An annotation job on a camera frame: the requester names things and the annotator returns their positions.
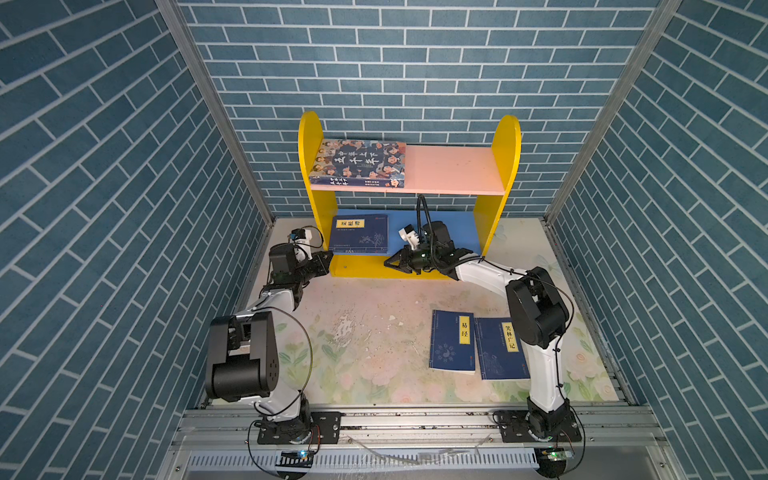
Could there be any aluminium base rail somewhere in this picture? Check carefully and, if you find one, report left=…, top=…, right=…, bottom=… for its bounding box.
left=159, top=403, right=683, bottom=479

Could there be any colourful cartoon cover book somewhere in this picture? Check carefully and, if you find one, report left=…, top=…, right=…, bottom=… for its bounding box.
left=309, top=139, right=407, bottom=189

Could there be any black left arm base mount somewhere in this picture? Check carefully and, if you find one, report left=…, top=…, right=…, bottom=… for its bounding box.
left=257, top=411, right=342, bottom=445

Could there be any aluminium corner post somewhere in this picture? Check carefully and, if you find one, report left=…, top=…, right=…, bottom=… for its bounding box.
left=156, top=0, right=274, bottom=228
left=544, top=0, right=682, bottom=227

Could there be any aluminium right corner post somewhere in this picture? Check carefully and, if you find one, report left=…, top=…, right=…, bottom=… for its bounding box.
left=544, top=0, right=682, bottom=227

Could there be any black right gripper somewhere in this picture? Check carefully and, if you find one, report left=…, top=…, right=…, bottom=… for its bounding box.
left=384, top=245, right=440, bottom=275

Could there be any aluminium left corner post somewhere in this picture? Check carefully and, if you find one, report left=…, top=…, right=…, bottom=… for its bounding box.
left=156, top=0, right=274, bottom=228

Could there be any yellow pink blue bookshelf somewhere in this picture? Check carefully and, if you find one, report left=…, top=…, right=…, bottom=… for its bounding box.
left=298, top=111, right=522, bottom=290

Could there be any blue book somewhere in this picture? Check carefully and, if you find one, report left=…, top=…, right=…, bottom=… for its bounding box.
left=429, top=310, right=476, bottom=373
left=329, top=214, right=389, bottom=255
left=475, top=317, right=530, bottom=381

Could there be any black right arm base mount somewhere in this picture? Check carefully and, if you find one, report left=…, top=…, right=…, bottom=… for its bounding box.
left=490, top=410, right=583, bottom=445

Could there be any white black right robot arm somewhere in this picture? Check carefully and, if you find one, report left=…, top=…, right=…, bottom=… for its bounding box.
left=384, top=221, right=571, bottom=441

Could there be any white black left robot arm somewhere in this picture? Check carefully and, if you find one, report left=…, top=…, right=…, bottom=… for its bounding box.
left=205, top=243, right=333, bottom=434

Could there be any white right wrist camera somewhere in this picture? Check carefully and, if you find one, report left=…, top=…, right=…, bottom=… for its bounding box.
left=398, top=225, right=422, bottom=250

